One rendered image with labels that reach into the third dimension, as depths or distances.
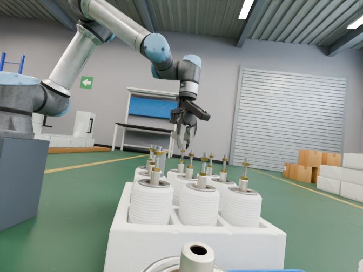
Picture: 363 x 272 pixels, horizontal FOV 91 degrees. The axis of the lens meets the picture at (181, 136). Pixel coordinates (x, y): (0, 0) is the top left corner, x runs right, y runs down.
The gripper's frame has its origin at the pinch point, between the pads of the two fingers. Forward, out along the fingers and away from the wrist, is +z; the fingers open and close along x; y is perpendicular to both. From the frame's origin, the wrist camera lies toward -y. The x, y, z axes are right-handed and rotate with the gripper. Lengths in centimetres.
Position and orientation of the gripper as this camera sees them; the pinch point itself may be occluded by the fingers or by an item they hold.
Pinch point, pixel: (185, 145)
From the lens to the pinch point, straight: 67.8
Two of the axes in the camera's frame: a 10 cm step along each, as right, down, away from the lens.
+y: -6.7, -0.5, 7.4
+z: -1.3, 9.9, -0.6
